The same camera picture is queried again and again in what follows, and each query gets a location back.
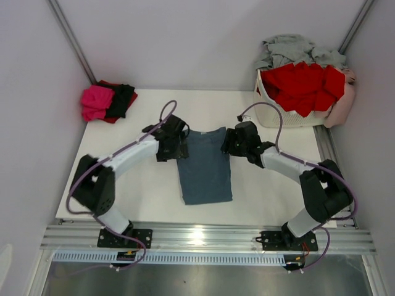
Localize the blue-grey t-shirt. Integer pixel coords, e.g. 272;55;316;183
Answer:
177;127;233;205

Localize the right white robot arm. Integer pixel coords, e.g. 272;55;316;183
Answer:
221;121;354;249

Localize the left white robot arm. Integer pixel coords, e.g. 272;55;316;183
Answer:
66;115;189;247

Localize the white laundry basket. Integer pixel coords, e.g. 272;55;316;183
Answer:
253;70;325;128

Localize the folded black t-shirt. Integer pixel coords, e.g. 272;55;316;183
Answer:
105;84;135;118

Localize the red t-shirt in basket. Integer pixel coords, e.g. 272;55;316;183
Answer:
260;62;346;117

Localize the folded pink t-shirt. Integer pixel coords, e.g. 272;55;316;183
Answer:
81;85;115;122

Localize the light pink garment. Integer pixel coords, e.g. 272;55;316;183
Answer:
323;68;356;128

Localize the grey t-shirt in basket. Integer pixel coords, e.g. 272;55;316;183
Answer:
254;34;347;70

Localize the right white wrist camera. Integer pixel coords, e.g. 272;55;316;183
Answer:
241;115;252;122

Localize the right side aluminium rail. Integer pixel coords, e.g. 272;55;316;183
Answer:
313;125;359;229

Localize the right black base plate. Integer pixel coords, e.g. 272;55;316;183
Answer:
255;231;318;252

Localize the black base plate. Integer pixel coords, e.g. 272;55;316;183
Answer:
255;231;318;252
96;229;153;249

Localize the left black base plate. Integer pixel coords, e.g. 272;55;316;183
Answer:
96;229;153;249

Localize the white slotted cable duct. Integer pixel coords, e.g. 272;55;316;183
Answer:
52;250;286;266

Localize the aluminium mounting rail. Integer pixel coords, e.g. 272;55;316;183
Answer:
40;221;376;255

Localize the left corner aluminium post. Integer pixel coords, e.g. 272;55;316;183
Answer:
46;0;97;84

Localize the corner aluminium post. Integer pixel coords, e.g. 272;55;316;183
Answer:
46;0;97;84
338;0;377;55

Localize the right corner aluminium post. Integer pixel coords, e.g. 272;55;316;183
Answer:
338;0;377;55

